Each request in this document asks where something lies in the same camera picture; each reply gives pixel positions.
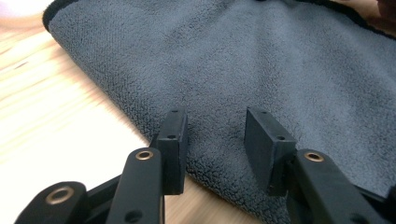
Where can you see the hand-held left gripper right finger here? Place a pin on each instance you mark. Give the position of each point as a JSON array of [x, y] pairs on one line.
[[267, 155]]

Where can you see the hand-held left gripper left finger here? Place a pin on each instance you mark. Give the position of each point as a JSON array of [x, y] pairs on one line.
[[172, 155]]

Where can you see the dark grey towel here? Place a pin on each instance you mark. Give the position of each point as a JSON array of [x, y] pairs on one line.
[[255, 68]]

